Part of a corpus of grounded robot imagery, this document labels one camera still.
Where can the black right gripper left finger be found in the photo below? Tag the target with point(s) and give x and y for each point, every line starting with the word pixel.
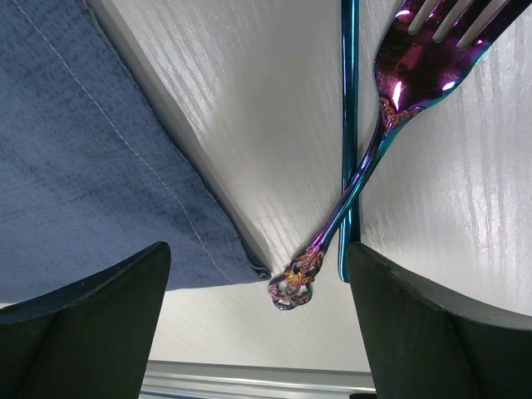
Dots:
pixel 89 339

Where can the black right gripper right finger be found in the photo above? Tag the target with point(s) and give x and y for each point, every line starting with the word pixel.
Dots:
pixel 424 340

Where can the blue metal spoon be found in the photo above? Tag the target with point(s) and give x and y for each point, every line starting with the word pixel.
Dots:
pixel 350 229

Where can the blue cloth placemat gold print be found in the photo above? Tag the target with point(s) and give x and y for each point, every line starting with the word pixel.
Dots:
pixel 88 175

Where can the iridescent purple fork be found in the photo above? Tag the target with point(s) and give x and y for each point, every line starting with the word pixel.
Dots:
pixel 427 51

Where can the aluminium front rail base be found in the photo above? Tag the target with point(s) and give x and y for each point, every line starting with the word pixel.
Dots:
pixel 195 380

